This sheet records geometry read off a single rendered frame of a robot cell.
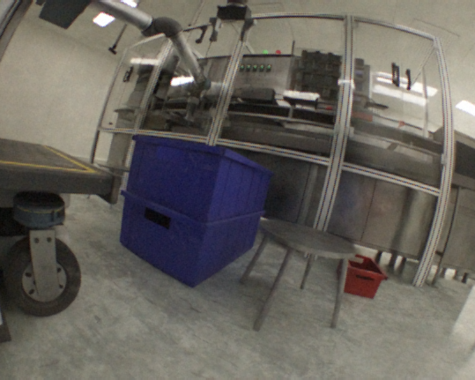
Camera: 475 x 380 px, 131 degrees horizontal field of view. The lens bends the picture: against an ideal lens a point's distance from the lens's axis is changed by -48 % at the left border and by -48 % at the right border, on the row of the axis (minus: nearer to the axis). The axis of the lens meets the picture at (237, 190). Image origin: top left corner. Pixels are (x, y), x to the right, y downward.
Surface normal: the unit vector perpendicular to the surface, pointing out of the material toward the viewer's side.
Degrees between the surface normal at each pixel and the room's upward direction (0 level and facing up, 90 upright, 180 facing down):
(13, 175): 90
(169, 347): 0
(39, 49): 90
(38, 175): 90
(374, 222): 90
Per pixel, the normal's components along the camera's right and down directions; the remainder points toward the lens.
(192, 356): 0.23, -0.97
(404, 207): -0.41, -0.04
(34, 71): 0.88, 0.24
